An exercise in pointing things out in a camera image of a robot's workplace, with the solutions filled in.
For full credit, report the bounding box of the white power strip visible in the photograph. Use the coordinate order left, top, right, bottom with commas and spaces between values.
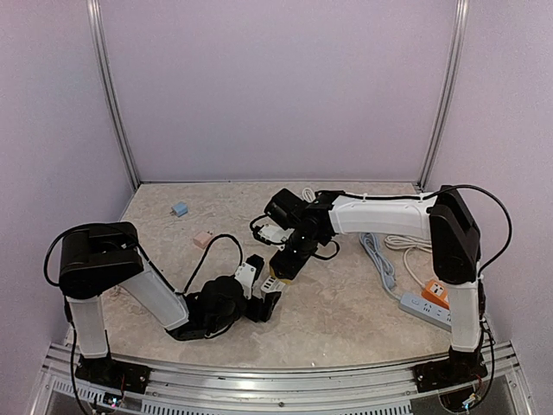
260, 186, 316, 295

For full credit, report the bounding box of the yellow cube socket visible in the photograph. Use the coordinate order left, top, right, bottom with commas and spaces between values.
270, 265, 293, 284

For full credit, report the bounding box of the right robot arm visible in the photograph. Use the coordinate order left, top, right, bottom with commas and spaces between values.
264, 186, 483, 384

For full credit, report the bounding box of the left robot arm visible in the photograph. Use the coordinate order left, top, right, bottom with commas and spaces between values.
55, 222, 284, 385

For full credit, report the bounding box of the pink plug adapter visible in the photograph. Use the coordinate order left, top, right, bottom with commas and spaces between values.
193, 231, 214, 249

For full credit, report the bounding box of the blue plug adapter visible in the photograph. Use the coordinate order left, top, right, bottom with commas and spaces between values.
171, 201, 188, 218

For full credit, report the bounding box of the blue power strip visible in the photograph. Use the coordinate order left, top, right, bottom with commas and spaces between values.
359, 233, 451, 331

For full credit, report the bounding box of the orange power strip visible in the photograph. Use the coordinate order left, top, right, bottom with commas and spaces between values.
384, 233, 453, 310

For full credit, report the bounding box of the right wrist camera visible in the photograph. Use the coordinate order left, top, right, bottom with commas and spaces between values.
250, 222, 293, 246

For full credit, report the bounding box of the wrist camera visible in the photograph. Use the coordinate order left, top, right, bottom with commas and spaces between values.
250, 222, 293, 246
234, 254, 264, 300

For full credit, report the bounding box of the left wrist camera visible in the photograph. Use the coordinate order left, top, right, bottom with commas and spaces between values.
234, 254, 264, 300

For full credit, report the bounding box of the white charger with cable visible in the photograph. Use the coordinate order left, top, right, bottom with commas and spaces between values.
109, 286, 121, 298

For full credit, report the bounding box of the front aluminium rail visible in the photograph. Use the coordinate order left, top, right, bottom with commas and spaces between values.
25, 342, 537, 414

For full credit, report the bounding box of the right aluminium frame post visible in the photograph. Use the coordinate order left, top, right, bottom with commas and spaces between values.
416, 0, 470, 191

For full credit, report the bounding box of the aluminium frame post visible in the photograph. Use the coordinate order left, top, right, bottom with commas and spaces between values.
86, 0, 142, 192
416, 0, 470, 191

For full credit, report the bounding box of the left aluminium frame post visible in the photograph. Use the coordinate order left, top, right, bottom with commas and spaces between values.
86, 0, 142, 192

